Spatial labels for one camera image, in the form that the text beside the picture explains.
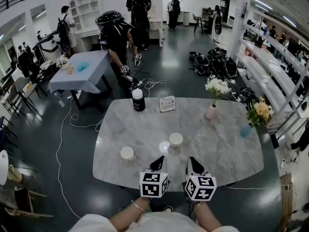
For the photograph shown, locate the white counter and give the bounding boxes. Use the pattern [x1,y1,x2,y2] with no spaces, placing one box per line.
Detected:
[177,10,191,27]

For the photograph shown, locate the pink vase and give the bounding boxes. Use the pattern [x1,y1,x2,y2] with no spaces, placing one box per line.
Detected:
[205,103,218,120]

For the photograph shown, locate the dark metal chair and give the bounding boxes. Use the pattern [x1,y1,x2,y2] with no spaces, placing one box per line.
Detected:
[0,116,19,154]

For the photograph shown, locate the person's left forearm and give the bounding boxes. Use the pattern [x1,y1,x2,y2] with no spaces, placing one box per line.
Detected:
[108,197,152,227]

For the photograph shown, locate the white potted flowers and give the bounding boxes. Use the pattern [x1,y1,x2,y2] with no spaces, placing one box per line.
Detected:
[56,54,70,70]

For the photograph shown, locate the coiled white cable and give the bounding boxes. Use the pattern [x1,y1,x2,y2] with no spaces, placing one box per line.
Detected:
[143,79,167,98]

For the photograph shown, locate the black white floor appliance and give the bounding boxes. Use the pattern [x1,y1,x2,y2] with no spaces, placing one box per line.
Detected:
[32,30,61,60]

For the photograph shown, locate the blue vase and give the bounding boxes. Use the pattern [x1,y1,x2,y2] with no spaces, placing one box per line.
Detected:
[239,124,253,138]

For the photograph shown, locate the black side table frame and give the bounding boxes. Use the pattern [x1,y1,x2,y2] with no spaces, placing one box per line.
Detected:
[70,75,113,112]

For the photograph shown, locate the white ornate desk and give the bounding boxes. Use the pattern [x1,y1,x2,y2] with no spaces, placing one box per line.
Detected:
[147,5,165,48]

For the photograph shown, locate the low open shelf unit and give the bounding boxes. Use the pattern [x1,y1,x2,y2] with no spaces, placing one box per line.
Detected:
[201,7,216,21]

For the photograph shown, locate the pile of black backpacks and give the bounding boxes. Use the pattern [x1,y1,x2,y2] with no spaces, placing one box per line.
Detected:
[188,47,239,79]

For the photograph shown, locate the person's white shirt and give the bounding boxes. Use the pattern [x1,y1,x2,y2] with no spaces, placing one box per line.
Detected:
[69,211,239,232]

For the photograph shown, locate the ceiling tube light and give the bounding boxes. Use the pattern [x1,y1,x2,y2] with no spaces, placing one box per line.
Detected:
[250,0,273,11]
[282,15,297,28]

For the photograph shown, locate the single black backpack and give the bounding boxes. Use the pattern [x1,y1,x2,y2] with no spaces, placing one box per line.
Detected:
[239,87,260,111]

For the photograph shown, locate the light wooden frame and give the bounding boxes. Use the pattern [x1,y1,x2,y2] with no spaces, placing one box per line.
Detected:
[279,173,294,232]

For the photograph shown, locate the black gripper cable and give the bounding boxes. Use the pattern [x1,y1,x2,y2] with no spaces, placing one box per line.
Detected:
[187,197,201,221]

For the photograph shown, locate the grey cushioned chair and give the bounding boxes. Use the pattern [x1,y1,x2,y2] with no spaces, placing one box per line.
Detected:
[7,76,48,116]

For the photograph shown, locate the person's right forearm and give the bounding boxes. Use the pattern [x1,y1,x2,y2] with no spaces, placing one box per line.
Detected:
[193,201,223,228]

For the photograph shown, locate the turquoise fluffy object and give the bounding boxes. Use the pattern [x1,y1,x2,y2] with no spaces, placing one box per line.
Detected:
[76,61,92,73]

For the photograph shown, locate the long white floor cable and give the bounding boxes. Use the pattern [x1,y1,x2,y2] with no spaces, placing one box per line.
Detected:
[56,97,104,219]

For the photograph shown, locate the thin gold bracelet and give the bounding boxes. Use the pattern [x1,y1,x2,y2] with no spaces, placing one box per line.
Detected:
[131,200,147,212]

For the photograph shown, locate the white flower bouquet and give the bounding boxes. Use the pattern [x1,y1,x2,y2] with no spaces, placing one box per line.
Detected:
[205,77,232,106]

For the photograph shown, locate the round white side table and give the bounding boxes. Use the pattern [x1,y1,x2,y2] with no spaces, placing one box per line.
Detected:
[0,149,10,186]

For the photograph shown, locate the beige stool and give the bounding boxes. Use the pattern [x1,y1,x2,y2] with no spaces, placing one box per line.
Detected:
[7,165,24,182]

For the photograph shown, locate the black folding chair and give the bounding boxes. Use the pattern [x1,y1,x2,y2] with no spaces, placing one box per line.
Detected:
[192,13,205,35]

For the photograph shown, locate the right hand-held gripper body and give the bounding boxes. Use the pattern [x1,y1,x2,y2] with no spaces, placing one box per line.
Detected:
[184,172,218,202]

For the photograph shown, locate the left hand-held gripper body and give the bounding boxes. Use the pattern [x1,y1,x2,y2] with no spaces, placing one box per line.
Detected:
[139,168,169,199]

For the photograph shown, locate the white cubby shelf cabinet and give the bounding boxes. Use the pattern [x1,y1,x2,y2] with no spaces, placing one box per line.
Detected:
[70,0,103,38]

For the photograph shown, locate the wooden chair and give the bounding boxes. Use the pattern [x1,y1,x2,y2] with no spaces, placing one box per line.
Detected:
[4,186,54,218]

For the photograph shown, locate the yellow flower bouquet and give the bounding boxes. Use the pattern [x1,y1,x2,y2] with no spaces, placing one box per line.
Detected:
[246,97,273,128]

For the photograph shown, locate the black bottle with white lid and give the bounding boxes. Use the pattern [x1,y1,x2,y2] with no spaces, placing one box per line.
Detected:
[131,87,146,112]

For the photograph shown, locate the white paper cup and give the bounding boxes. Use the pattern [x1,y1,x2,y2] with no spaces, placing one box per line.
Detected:
[120,145,135,161]
[169,132,183,147]

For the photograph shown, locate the thin white cable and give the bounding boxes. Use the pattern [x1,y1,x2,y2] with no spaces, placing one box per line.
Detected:
[224,184,268,190]

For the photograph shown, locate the white metal shelving rack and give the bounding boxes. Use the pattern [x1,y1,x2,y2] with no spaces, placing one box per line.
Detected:
[235,20,309,140]

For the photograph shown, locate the small standing sign card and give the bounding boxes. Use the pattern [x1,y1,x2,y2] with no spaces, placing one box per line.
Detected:
[158,95,176,113]

